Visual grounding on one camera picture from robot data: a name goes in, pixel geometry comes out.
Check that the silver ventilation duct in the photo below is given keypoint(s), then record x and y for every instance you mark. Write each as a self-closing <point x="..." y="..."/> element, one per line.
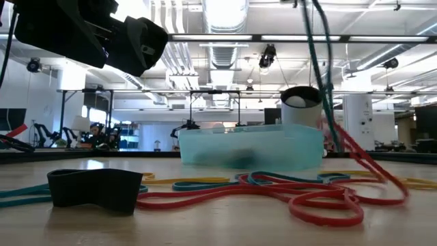
<point x="225" y="54"/>

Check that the white lampshade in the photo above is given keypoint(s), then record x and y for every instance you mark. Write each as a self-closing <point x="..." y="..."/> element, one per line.
<point x="80" y="124"/>

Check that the white pillar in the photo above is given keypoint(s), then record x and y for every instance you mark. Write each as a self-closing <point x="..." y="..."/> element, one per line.
<point x="358" y="123"/>

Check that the yellow rubber band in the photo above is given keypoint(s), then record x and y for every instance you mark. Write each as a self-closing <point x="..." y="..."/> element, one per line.
<point x="420" y="184"/>
<point x="191" y="180"/>

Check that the teal translucent plastic bin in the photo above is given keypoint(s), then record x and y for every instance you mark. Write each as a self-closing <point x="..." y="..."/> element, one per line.
<point x="252" y="147"/>

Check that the black background table frame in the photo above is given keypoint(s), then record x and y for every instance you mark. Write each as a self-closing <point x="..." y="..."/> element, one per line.
<point x="85" y="91"/>
<point x="215" y="92"/>

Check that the black background robot arm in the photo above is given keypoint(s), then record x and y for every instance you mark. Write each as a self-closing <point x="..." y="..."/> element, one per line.
<point x="186" y="125"/>
<point x="41" y="131"/>

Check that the black overhead camera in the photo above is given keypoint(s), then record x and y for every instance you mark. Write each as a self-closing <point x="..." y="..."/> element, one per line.
<point x="268" y="56"/>

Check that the red bar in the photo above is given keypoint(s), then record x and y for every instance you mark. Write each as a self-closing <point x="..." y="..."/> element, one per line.
<point x="17" y="130"/>

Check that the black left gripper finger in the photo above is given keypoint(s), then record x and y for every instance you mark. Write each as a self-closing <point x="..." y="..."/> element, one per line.
<point x="136" y="48"/>

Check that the wide black rubber band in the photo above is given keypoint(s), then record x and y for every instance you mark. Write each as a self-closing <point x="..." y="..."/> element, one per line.
<point x="95" y="191"/>

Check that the black monitor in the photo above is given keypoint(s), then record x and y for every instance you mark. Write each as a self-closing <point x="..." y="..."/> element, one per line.
<point x="13" y="119"/>
<point x="272" y="118"/>
<point x="426" y="119"/>

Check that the black ceiling spotlight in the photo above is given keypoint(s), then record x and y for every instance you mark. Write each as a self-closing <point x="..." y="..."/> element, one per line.
<point x="34" y="65"/>
<point x="391" y="63"/>

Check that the blue storage shelf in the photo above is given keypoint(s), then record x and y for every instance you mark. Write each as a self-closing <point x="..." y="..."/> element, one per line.
<point x="128" y="136"/>

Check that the white cylindrical cup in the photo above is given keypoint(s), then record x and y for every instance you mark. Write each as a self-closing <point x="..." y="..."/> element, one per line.
<point x="300" y="116"/>

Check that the black aluminium table frame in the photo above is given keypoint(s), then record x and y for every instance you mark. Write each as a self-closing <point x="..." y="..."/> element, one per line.
<point x="102" y="154"/>

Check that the red rubber band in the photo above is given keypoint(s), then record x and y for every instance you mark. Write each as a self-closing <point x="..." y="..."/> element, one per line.
<point x="273" y="179"/>
<point x="141" y="204"/>
<point x="358" y="153"/>

